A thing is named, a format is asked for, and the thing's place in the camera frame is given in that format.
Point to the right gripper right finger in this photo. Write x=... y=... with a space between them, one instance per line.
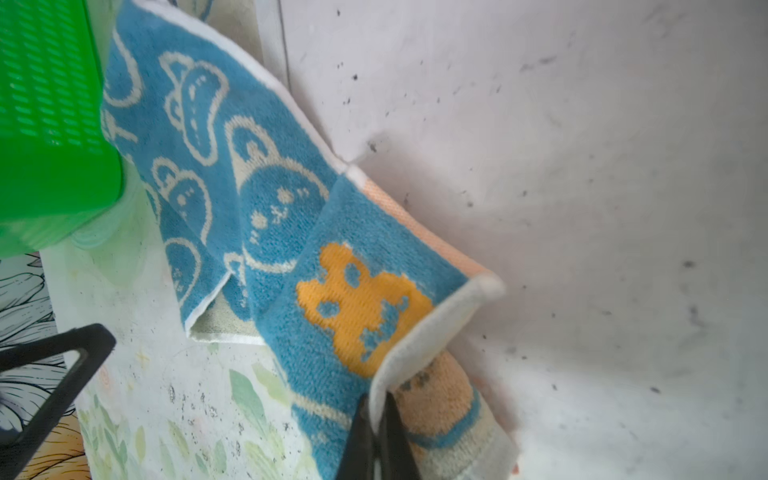
x=395 y=459

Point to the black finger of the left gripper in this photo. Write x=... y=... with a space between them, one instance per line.
x=92 y=344

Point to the blue bunny pattern towel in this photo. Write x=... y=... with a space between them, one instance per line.
x=267 y=232

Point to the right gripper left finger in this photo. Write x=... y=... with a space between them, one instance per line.
x=359 y=457

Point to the green plastic basket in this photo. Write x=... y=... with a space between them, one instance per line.
x=57 y=170

